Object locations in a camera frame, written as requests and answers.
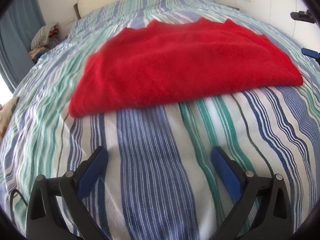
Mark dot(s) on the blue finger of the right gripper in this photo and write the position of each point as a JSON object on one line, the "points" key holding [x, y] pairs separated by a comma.
{"points": [[310, 53]]}

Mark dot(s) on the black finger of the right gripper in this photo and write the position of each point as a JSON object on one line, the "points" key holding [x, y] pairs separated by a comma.
{"points": [[304, 16]]}

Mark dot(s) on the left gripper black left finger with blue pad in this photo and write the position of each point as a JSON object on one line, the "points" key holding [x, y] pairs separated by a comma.
{"points": [[44, 218]]}

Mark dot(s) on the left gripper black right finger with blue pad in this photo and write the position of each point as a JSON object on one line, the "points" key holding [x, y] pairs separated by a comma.
{"points": [[273, 219]]}

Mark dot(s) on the red sweater with white rabbit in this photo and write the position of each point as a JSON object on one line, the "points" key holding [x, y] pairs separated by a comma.
{"points": [[167, 63]]}

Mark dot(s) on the pile of clothes on nightstand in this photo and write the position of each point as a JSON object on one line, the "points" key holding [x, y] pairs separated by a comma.
{"points": [[44, 40]]}

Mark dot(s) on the white wardrobe doors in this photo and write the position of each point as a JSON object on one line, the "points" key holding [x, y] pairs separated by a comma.
{"points": [[274, 12]]}

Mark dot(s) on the patterned folded cloth stack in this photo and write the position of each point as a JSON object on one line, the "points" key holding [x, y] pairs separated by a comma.
{"points": [[6, 113]]}

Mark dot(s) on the striped blue green bedsheet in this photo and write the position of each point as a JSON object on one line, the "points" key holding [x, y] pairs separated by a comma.
{"points": [[160, 182]]}

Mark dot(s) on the teal curtain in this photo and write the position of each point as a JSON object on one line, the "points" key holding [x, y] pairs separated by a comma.
{"points": [[19, 24]]}

